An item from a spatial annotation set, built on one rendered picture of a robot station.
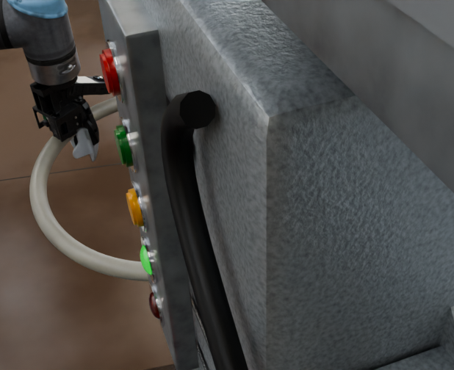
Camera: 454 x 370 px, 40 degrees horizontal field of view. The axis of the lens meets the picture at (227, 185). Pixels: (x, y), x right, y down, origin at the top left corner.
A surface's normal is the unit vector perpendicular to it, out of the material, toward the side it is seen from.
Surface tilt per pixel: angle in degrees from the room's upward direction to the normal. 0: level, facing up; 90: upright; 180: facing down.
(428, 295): 90
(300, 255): 90
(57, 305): 0
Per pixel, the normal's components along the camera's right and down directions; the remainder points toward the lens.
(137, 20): -0.04, -0.77
